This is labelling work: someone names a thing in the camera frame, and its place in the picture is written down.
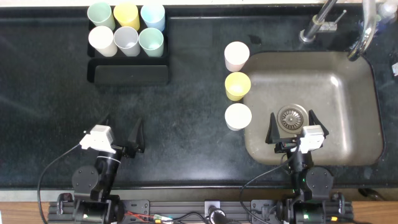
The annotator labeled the yellow cup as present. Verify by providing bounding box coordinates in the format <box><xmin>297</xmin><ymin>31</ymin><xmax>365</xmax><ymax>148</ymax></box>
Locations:
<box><xmin>224</xmin><ymin>72</ymin><xmax>252</xmax><ymax>102</ymax></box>
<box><xmin>113</xmin><ymin>2</ymin><xmax>141</xmax><ymax>31</ymax></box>

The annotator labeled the blue soap bottle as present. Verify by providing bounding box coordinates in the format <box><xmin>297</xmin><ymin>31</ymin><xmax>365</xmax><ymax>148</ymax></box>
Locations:
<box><xmin>376</xmin><ymin>0</ymin><xmax>398</xmax><ymax>34</ymax></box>

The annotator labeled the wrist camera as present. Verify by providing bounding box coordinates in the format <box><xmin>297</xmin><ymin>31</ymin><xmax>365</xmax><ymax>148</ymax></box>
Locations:
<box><xmin>79</xmin><ymin>124</ymin><xmax>115</xmax><ymax>154</ymax></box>
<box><xmin>300</xmin><ymin>125</ymin><xmax>326</xmax><ymax>154</ymax></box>

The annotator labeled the pink cup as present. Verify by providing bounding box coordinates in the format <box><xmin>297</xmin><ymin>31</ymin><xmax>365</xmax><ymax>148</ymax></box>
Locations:
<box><xmin>224</xmin><ymin>41</ymin><xmax>251</xmax><ymax>73</ymax></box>

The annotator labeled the green cup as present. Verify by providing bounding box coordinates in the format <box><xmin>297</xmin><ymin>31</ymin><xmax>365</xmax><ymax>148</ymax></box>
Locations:
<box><xmin>86</xmin><ymin>1</ymin><xmax>116</xmax><ymax>31</ymax></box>
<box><xmin>138</xmin><ymin>27</ymin><xmax>165</xmax><ymax>58</ymax></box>

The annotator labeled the black cable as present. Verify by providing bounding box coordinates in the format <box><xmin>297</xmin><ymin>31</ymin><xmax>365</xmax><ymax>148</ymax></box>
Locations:
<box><xmin>238</xmin><ymin>139</ymin><xmax>302</xmax><ymax>224</ymax></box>
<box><xmin>36</xmin><ymin>143</ymin><xmax>82</xmax><ymax>224</ymax></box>

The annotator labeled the grey cup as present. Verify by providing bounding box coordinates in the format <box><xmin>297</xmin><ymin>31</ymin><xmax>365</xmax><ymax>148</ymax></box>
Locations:
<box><xmin>113</xmin><ymin>26</ymin><xmax>141</xmax><ymax>57</ymax></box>

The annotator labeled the steel tap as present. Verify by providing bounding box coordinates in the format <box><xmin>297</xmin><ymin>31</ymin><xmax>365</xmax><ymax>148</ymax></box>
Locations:
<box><xmin>299</xmin><ymin>0</ymin><xmax>379</xmax><ymax>62</ymax></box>

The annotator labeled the steel sink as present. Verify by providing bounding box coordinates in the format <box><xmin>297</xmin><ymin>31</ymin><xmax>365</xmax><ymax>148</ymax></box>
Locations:
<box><xmin>242</xmin><ymin>50</ymin><xmax>386</xmax><ymax>167</ymax></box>

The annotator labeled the black tray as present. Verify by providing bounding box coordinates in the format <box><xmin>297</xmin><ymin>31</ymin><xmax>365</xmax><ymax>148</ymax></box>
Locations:
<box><xmin>86</xmin><ymin>58</ymin><xmax>170</xmax><ymax>85</ymax></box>
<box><xmin>86</xmin><ymin>4</ymin><xmax>170</xmax><ymax>60</ymax></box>

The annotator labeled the mounting rail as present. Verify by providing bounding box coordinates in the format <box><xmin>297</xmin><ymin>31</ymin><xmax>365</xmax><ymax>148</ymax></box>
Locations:
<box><xmin>48</xmin><ymin>192</ymin><xmax>355</xmax><ymax>224</ymax></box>

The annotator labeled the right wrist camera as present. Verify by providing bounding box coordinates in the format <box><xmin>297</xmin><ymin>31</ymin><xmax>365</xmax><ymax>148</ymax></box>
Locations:
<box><xmin>300</xmin><ymin>125</ymin><xmax>326</xmax><ymax>154</ymax></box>

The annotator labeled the blue cup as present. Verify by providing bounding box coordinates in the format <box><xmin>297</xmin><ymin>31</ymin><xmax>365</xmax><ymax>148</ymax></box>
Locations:
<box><xmin>140</xmin><ymin>3</ymin><xmax>166</xmax><ymax>32</ymax></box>

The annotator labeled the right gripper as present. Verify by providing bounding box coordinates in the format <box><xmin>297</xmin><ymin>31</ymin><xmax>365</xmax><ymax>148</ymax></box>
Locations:
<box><xmin>265</xmin><ymin>109</ymin><xmax>330</xmax><ymax>154</ymax></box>

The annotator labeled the white cup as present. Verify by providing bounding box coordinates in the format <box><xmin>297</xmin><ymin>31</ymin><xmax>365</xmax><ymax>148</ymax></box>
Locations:
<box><xmin>88</xmin><ymin>25</ymin><xmax>118</xmax><ymax>58</ymax></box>
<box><xmin>224</xmin><ymin>103</ymin><xmax>253</xmax><ymax>131</ymax></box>

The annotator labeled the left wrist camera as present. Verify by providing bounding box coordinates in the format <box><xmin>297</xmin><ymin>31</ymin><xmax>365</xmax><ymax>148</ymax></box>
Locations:
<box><xmin>79</xmin><ymin>124</ymin><xmax>115</xmax><ymax>154</ymax></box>

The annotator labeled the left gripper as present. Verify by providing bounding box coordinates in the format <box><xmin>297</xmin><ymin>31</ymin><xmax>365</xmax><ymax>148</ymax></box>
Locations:
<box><xmin>90</xmin><ymin>113</ymin><xmax>146</xmax><ymax>159</ymax></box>

